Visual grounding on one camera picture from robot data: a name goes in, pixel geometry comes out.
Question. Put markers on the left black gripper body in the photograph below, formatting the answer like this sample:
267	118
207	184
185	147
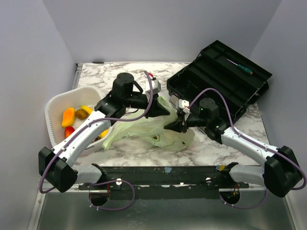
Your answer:
138	101

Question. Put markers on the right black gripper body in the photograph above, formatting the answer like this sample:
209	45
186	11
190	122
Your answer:
195	120

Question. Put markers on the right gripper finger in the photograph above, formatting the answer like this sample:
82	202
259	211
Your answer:
177	126
181	115

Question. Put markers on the green plastic bag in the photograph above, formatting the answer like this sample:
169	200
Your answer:
152	130

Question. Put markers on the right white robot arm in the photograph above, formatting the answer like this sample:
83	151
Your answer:
277	169

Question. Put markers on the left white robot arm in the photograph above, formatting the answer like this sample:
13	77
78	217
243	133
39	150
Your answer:
56	165

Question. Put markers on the yellow fake banana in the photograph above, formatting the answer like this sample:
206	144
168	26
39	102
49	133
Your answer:
87	109
104	133

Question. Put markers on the brown fake kiwi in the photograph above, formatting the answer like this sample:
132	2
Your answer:
81	114

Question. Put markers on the white plastic basket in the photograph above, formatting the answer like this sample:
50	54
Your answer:
86	95

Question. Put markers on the yellow black connector plug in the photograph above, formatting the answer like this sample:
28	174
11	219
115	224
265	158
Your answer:
219	167

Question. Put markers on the black plastic toolbox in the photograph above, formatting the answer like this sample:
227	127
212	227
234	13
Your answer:
210	69

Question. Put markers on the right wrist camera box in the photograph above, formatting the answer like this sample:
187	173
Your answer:
184	105

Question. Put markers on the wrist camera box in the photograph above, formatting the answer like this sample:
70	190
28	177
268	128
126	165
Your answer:
155	84
184	105

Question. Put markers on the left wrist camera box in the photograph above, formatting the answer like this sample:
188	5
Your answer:
155	84

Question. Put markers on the green handled screwdriver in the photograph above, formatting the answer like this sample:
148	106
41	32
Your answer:
241	68

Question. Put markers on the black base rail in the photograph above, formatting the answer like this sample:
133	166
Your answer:
153	182

